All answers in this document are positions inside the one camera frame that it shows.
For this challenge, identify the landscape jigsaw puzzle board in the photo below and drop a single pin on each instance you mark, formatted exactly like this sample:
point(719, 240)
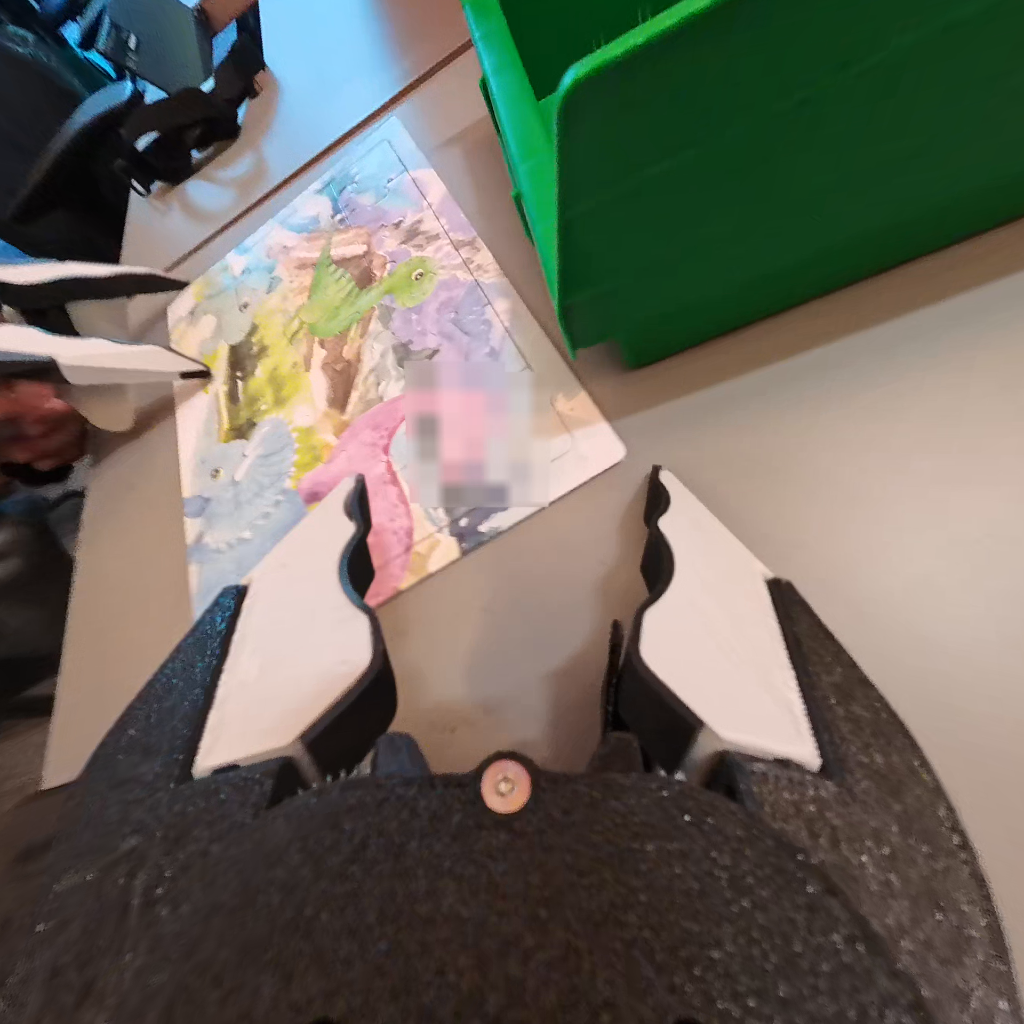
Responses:
point(336, 304)

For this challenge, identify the green plastic bin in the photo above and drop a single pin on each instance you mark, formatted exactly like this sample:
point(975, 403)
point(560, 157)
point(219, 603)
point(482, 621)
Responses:
point(760, 200)

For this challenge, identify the grey desk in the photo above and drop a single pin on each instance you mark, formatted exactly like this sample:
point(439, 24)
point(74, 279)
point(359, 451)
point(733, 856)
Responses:
point(800, 480)

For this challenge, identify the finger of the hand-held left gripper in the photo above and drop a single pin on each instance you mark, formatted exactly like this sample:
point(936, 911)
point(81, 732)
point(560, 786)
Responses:
point(96, 356)
point(72, 276)

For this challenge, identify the adjacent white desk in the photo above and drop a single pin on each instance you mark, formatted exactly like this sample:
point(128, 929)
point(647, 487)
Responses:
point(336, 56)

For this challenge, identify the black office chair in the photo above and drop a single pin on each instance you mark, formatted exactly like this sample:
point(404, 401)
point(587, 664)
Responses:
point(56, 160)

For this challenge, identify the person's left hand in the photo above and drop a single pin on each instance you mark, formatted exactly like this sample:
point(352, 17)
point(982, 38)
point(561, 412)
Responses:
point(40, 428)

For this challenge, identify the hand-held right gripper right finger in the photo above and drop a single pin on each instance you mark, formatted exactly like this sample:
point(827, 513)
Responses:
point(720, 656)

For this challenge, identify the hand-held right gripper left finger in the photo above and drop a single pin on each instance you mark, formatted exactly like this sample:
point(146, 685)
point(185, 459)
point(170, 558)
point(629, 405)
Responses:
point(296, 656)

